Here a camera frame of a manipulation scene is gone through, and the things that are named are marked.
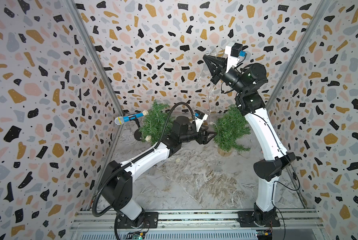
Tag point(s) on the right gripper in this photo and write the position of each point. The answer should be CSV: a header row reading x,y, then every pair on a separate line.
x,y
218,67

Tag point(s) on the silver star string light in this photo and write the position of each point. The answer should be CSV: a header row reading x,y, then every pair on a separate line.
x,y
208,87

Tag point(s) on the blue toy microphone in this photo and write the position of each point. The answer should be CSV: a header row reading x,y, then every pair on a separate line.
x,y
122,120

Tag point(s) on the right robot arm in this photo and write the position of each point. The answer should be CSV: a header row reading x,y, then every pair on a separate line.
x,y
245,82

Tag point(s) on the green christmas tree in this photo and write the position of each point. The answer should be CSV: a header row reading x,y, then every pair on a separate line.
x,y
231,127
153,123

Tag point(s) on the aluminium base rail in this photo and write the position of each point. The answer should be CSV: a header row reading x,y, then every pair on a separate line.
x,y
287,224

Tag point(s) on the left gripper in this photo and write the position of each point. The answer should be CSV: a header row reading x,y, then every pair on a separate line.
x,y
202,141

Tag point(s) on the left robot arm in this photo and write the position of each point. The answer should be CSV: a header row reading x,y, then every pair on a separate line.
x,y
115,189

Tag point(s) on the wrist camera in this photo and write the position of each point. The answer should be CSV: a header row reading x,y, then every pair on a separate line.
x,y
235,55
200,117

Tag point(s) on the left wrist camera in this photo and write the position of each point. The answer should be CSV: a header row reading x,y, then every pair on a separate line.
x,y
200,117

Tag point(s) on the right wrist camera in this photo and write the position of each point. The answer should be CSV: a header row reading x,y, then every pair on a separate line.
x,y
235,55

